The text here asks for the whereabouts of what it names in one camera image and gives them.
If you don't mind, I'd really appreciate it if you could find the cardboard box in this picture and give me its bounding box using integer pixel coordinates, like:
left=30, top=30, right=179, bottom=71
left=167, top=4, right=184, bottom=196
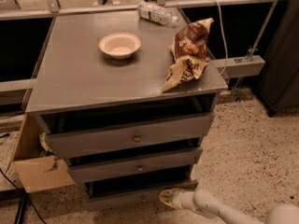
left=12, top=116, right=75, bottom=193

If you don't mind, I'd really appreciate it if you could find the grey top drawer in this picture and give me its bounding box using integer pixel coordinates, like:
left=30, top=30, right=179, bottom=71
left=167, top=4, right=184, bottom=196
left=46, top=112, right=215, bottom=158

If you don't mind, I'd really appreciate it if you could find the brown chip bag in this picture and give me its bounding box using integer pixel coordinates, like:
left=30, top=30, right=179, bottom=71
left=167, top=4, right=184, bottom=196
left=173, top=18, right=214, bottom=60

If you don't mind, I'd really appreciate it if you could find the white cable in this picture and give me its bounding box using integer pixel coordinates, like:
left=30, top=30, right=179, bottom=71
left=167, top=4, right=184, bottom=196
left=203, top=0, right=230, bottom=77

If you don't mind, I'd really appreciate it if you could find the dark cabinet at right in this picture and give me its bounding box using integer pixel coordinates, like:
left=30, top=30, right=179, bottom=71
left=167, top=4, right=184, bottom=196
left=256, top=0, right=299, bottom=117

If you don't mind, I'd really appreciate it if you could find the diagonal metal rod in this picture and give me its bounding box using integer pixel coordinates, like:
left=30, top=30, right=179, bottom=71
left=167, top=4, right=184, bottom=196
left=226, top=0, right=278, bottom=103

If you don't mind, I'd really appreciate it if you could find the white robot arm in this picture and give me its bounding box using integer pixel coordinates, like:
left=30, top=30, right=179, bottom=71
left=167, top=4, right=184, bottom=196
left=159, top=188, right=299, bottom=224

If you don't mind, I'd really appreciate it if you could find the clear plastic water bottle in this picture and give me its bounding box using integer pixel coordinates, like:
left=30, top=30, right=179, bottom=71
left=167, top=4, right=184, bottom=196
left=136, top=1, right=178, bottom=25

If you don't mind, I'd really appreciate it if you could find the grey middle drawer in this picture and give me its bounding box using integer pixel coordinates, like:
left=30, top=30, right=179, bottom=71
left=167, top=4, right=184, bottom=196
left=67, top=147, right=202, bottom=183

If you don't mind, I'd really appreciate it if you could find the white paper bowl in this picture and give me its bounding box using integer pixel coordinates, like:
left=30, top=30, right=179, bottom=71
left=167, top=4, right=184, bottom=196
left=99, top=33, right=141, bottom=60

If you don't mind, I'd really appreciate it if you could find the yellow snack bag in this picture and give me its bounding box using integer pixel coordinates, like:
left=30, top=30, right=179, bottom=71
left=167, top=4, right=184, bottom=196
left=163, top=44, right=208, bottom=91

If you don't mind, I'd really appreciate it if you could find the grey metal frame rail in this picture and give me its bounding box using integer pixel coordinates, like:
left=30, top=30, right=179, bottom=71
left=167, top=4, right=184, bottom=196
left=0, top=0, right=278, bottom=105

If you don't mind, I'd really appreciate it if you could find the black floor cable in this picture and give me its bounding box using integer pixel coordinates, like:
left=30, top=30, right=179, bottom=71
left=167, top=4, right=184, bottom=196
left=0, top=167, right=49, bottom=224

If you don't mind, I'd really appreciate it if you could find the grey bottom drawer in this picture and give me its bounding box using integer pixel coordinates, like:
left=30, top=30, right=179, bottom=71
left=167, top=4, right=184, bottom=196
left=82, top=165, right=197, bottom=211

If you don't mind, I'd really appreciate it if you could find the grey drawer cabinet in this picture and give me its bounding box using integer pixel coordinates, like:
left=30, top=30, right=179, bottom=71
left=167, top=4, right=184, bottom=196
left=24, top=7, right=229, bottom=185

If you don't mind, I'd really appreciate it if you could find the green snack packet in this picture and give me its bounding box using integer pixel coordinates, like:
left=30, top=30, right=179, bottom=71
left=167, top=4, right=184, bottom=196
left=39, top=133, right=51, bottom=152

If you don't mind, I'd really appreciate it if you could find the grey drawer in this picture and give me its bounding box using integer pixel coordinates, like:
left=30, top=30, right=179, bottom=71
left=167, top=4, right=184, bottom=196
left=46, top=112, right=215, bottom=158
left=82, top=165, right=197, bottom=211
left=67, top=147, right=202, bottom=183

